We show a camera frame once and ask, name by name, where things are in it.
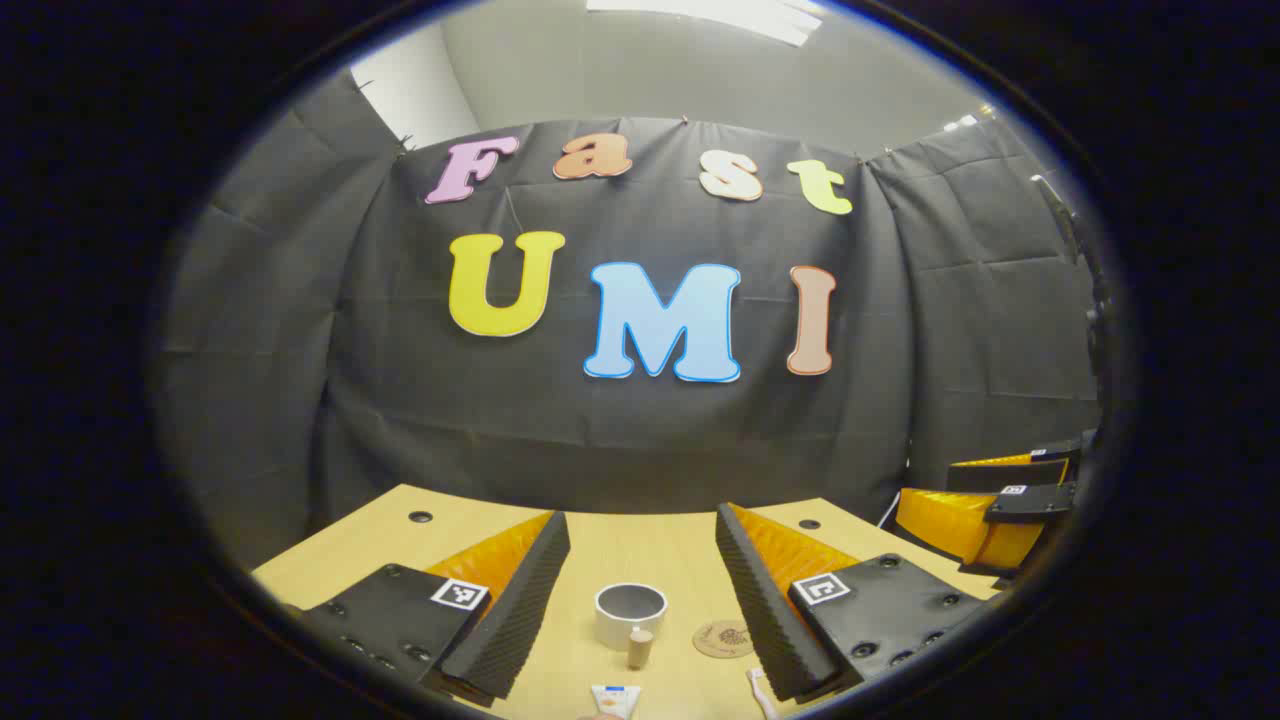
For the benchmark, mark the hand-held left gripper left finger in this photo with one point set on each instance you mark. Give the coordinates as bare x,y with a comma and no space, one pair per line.
520,610

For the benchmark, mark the light wooden desktop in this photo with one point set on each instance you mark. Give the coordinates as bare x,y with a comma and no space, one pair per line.
620,550

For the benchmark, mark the white ceiling light panel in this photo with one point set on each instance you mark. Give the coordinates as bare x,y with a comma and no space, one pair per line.
720,12

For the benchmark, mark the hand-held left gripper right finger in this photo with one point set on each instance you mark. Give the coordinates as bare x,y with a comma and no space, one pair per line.
760,610

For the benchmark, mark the round wooden coaster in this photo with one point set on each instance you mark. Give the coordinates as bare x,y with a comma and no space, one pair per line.
723,639

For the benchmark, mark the pale pink toothbrush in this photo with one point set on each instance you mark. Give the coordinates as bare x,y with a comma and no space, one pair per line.
762,695

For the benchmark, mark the white toothpaste tube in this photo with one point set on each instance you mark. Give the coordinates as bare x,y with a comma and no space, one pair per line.
615,700

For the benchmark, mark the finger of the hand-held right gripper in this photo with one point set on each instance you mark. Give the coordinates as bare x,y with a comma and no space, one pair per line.
1000,475
940,520

